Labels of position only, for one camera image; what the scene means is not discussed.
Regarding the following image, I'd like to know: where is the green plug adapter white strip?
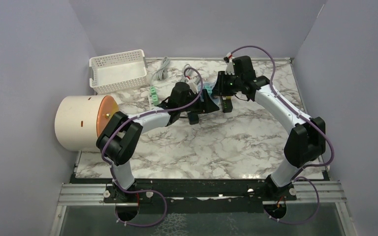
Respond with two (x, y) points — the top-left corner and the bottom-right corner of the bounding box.
(150, 87), (159, 106)

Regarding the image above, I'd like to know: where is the white power strip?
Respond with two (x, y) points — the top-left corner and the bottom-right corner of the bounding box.
(148, 87), (160, 110)

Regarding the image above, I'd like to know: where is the grey cable left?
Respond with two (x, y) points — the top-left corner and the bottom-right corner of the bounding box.
(151, 56), (172, 82)

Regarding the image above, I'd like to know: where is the cream cylinder container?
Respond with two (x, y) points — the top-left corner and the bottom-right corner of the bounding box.
(54, 95), (119, 152)

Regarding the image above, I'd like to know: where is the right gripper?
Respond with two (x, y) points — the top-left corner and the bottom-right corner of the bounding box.
(210, 71), (242, 97)

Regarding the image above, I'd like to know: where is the blue round power socket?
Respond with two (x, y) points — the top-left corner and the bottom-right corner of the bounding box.
(202, 83), (219, 103)

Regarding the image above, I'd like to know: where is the white plastic basket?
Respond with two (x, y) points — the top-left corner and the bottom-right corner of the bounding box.
(89, 49), (149, 94)

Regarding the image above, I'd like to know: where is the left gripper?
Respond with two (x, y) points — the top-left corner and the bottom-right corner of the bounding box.
(178, 88), (219, 114)

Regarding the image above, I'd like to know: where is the purple cable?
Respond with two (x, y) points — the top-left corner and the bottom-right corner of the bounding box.
(101, 66), (204, 228)
(223, 45), (335, 226)

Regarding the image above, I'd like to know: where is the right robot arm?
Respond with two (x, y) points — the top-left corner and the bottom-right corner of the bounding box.
(213, 56), (326, 200)

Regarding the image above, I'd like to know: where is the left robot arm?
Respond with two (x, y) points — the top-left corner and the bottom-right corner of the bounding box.
(96, 82), (219, 202)

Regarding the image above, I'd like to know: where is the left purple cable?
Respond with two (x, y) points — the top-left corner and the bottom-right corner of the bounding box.
(101, 66), (204, 228)

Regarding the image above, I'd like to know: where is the black power strip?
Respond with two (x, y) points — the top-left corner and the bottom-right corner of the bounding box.
(188, 112), (199, 125)
(220, 96), (233, 113)

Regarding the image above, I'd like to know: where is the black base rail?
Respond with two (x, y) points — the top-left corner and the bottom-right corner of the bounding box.
(70, 174), (297, 216)

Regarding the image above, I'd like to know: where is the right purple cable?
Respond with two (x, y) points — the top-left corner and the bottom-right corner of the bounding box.
(223, 45), (335, 226)

